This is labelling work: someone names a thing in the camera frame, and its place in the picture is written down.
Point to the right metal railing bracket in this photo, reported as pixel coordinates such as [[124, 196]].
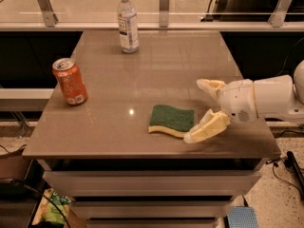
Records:
[[277, 18]]

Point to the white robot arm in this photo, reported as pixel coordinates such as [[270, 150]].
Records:
[[280, 97]]

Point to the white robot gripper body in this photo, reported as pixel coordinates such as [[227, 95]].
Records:
[[237, 99]]

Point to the green and yellow sponge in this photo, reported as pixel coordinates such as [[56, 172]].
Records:
[[170, 120]]

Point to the green snack bag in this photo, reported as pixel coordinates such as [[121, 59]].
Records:
[[52, 211]]

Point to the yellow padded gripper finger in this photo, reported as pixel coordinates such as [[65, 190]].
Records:
[[211, 124], [211, 87]]

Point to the blue perforated pad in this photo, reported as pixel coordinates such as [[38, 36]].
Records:
[[242, 217]]

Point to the orange soda can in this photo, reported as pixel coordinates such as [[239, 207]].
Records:
[[69, 78]]

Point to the left metal railing bracket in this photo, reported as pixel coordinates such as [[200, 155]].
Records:
[[48, 14]]

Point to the middle metal railing bracket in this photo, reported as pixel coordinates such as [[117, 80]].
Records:
[[164, 13]]

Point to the metal railing bracket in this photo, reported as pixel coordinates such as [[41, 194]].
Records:
[[277, 18], [164, 13], [48, 14]]

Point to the clear blue plastic water bottle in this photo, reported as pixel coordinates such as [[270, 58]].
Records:
[[128, 26]]

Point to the grey drawer cabinet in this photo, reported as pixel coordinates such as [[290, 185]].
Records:
[[117, 174]]

